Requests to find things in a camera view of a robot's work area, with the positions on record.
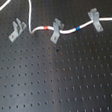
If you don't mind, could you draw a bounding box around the right grey cable clip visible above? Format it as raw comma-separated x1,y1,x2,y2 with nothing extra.
88,8,103,32

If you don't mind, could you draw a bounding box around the grey cable clip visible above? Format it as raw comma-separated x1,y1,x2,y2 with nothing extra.
51,19,64,44
88,8,103,32
8,19,27,42

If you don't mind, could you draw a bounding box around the white cable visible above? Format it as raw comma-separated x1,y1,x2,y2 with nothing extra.
0,0,112,43

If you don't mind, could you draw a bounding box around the middle grey cable clip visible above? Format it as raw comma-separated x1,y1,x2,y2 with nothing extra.
51,19,64,44

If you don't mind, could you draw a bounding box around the left grey cable clip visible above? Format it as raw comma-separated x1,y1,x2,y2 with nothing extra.
8,19,27,42

